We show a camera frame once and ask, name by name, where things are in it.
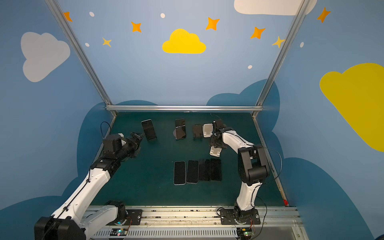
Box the left circuit board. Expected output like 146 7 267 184
110 229 129 237

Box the circuit board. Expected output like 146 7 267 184
110 229 129 237
236 228 255 240

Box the horizontal aluminium back bar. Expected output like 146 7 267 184
106 105 263 112

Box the right circuit board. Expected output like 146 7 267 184
236 228 255 240

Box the black phone stand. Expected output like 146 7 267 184
193 124 204 139

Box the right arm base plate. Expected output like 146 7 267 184
216 208 261 225

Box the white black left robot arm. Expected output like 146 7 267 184
34 133 144 240

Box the aluminium rail front frame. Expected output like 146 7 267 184
83 206 309 240

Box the white-edged phone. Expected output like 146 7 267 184
174 161 186 185

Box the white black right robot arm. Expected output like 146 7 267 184
209 120 270 225

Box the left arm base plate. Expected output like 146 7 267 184
112 209 143 226

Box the purple phone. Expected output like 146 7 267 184
186 160 199 184

